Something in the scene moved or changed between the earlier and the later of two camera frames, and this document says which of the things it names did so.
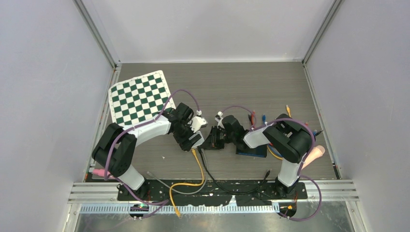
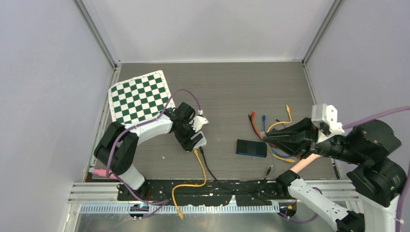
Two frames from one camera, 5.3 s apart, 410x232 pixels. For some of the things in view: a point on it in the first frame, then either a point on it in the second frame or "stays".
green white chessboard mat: x=139 y=99 stays
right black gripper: x=212 y=141 to x=296 y=138
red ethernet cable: x=253 y=119 stays
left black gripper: x=184 y=143 stays
